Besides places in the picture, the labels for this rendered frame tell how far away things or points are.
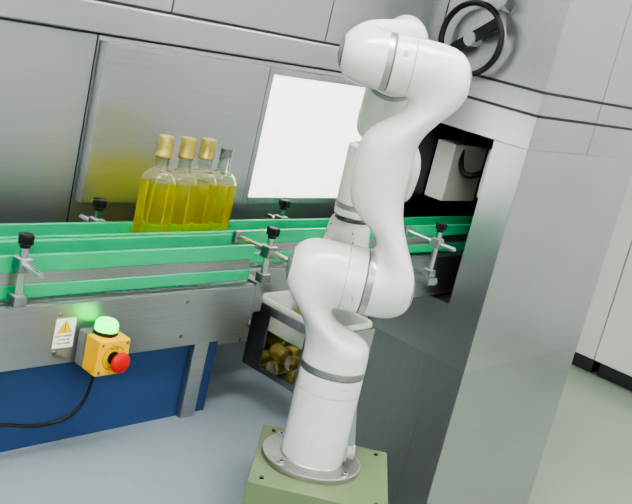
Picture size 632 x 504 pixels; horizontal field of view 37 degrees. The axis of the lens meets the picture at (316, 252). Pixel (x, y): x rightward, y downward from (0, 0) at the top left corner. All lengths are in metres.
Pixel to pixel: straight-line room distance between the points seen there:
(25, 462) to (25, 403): 0.11
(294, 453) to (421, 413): 1.16
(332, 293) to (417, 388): 1.27
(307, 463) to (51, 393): 0.50
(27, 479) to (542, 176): 1.65
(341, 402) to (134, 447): 0.45
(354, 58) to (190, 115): 0.68
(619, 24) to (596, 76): 0.16
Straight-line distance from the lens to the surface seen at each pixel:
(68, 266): 1.79
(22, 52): 1.96
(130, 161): 2.12
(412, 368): 2.92
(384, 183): 1.64
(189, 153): 2.03
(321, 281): 1.67
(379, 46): 1.60
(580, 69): 2.80
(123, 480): 1.85
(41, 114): 2.01
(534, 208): 2.81
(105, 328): 1.80
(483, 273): 2.74
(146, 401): 2.05
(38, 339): 1.79
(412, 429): 2.95
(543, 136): 2.72
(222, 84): 2.24
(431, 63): 1.61
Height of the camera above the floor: 1.66
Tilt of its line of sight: 14 degrees down
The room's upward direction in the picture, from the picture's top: 13 degrees clockwise
